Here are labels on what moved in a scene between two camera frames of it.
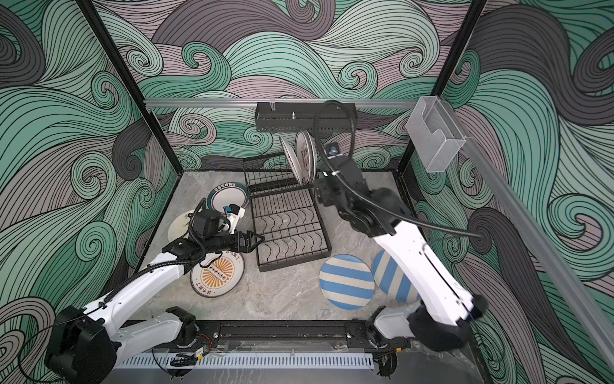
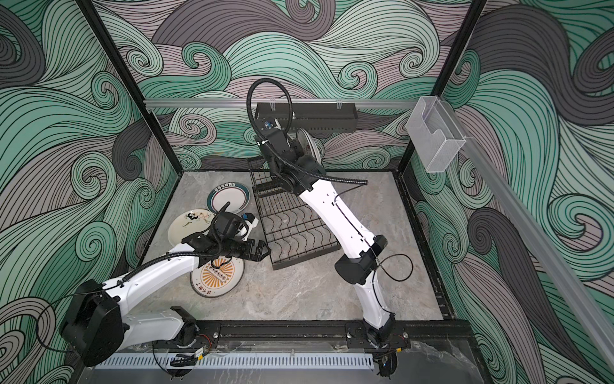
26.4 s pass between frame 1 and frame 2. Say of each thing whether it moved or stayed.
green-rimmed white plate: stayed
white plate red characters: stayed
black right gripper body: moved
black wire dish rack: stayed
